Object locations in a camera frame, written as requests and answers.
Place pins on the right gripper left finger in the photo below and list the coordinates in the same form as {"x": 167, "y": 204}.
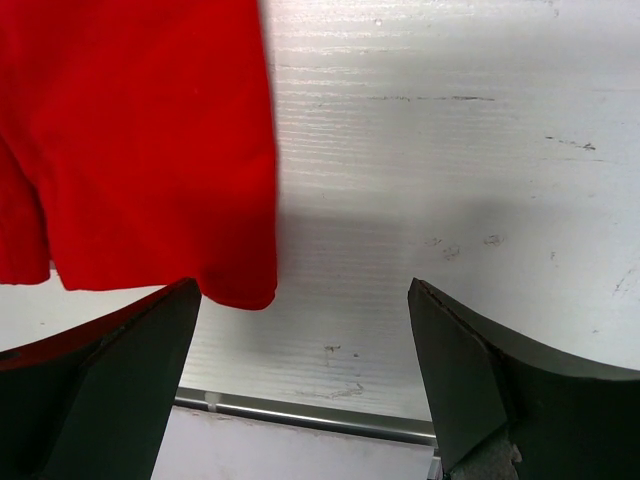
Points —
{"x": 93, "y": 402}

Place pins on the red t shirt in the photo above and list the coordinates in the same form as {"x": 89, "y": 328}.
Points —
{"x": 138, "y": 147}

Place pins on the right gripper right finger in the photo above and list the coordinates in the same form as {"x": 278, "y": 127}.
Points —
{"x": 505, "y": 406}

